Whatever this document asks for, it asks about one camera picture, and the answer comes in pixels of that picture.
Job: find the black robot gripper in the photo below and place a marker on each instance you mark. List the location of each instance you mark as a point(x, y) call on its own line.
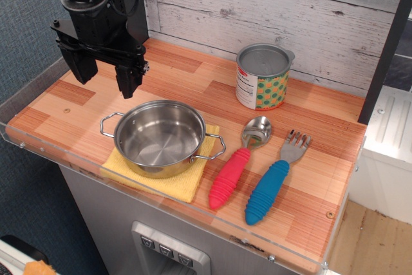
point(85, 38)

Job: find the blue handled metal fork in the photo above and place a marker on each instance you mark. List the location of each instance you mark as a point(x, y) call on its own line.
point(264, 194)

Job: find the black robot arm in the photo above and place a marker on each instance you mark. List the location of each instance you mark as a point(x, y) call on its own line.
point(125, 8)

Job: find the stainless steel pot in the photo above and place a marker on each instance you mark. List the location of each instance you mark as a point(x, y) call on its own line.
point(161, 138)

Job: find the yellow cloth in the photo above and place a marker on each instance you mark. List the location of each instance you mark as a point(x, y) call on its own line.
point(182, 187)

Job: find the grey toy fridge cabinet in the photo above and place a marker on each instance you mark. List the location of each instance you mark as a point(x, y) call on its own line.
point(109, 211)

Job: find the toy food can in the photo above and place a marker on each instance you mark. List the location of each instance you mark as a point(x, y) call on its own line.
point(262, 75)

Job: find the silver dispenser panel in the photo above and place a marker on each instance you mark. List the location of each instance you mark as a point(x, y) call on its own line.
point(159, 253)

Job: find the orange object at corner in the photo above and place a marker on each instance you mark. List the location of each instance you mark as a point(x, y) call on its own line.
point(38, 268)

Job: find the red handled metal spoon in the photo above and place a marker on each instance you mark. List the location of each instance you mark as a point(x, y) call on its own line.
point(255, 134)

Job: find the dark right frame post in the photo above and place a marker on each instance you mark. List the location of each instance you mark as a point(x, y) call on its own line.
point(389, 49)

